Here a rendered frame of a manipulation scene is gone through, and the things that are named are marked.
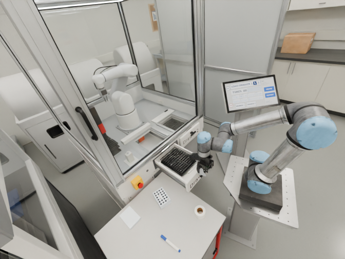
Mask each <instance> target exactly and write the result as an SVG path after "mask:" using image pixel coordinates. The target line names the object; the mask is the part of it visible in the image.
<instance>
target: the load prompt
mask: <svg viewBox="0 0 345 259"><path fill-rule="evenodd" d="M256 85H261V81H260V80H255V81H248V82H242V83H235V84H230V87H231V89H236V88H243V87H250V86H256Z"/></svg>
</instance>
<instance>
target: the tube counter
mask: <svg viewBox="0 0 345 259"><path fill-rule="evenodd" d="M259 90H262V87H261V86H256V87H250V88H243V93H248V92H253V91H259Z"/></svg>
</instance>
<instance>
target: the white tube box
mask: <svg viewBox="0 0 345 259"><path fill-rule="evenodd" d="M152 194H153V196H154V198H155V200H156V202H157V203H158V205H159V207H160V208H161V209H163V208H164V207H166V206H167V205H169V204H170V203H171V200H170V198H169V197H168V195H167V194H166V192H165V191H164V189H163V188H162V187H161V188H159V189H158V190H156V191H155V192H153V193H152ZM158 195H160V196H161V199H160V197H159V196H158ZM167 198H169V200H167Z"/></svg>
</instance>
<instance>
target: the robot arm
mask: <svg viewBox="0 0 345 259"><path fill-rule="evenodd" d="M285 123H286V124H288V125H290V124H293V125H292V127H291V128H290V129H289V130H288V131H287V132H286V139H285V140H284V141H283V142H282V143H281V144H280V145H279V146H278V147H277V148H276V149H275V151H274V152H273V153H272V154H271V155H269V154H268V153H266V152H264V151H253V152H251V154H250V158H249V162H248V168H247V169H246V170H245V172H244V179H245V181H246V182H247V186H248V187H249V189H250V190H252V191H253V192H256V193H259V194H268V193H270V192H271V189H272V188H271V185H272V184H273V183H274V182H275V181H276V180H277V175H278V174H280V173H281V172H282V171H283V170H284V169H285V168H287V167H288V166H289V165H290V164H291V163H292V162H293V161H295V160H296V159H297V158H298V157H299V156H300V155H301V154H303V153H304V152H305V151H312V150H318V149H319V148H325V147H328V146H329V145H331V144H332V143H333V142H334V141H335V140H336V138H337V129H336V125H335V123H334V122H333V120H332V119H331V117H330V116H329V114H328V112H327V110H326V108H325V107H324V106H323V105H321V104H319V103H316V102H312V101H303V102H296V103H292V104H288V105H284V106H283V107H282V108H281V109H278V110H275V111H272V112H268V113H265V114H261V115H257V116H254V117H251V118H247V119H244V120H240V121H237V122H233V123H230V122H223V123H222V124H221V125H220V127H219V131H218V135H217V137H211V135H210V133H208V132H205V131H203V132H200V133H199V134H198V136H197V144H198V153H192V154H191V155H190V156H189V157H190V159H191V160H198V162H197V172H198V174H199V175H203V176H206V174H205V173H204V171H205V172H207V173H208V171H210V168H212V167H213V166H214V161H213V160H211V159H212V157H213V156H212V155H210V151H211V150H213V151H219V152H223V153H231V152H232V148H233V140H230V139H231V136H234V135H238V134H243V133H247V132H252V131H256V130H260V129H263V128H268V127H272V126H276V125H281V124H285Z"/></svg>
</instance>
